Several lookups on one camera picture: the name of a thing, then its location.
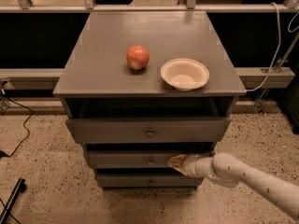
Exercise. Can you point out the metal railing frame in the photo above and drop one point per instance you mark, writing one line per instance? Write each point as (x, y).
(149, 3)

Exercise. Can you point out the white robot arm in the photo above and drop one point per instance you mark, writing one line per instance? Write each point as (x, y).
(228, 171)

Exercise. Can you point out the white paper bowl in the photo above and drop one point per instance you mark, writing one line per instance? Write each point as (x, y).
(184, 74)

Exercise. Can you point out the grey wooden drawer cabinet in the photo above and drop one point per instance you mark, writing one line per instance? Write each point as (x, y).
(97, 82)

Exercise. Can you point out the red apple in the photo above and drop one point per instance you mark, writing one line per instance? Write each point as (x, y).
(137, 57)

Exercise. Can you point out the grey drawer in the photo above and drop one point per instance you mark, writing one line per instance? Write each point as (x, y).
(144, 178)
(128, 159)
(113, 131)

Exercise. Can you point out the black stand leg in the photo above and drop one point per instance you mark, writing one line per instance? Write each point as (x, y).
(7, 207)

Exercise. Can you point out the grey bottom drawer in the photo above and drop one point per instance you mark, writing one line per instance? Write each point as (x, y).
(144, 178)

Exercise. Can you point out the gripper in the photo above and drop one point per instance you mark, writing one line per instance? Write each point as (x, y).
(190, 165)

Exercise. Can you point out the grey top drawer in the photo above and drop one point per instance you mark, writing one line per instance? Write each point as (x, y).
(113, 131)

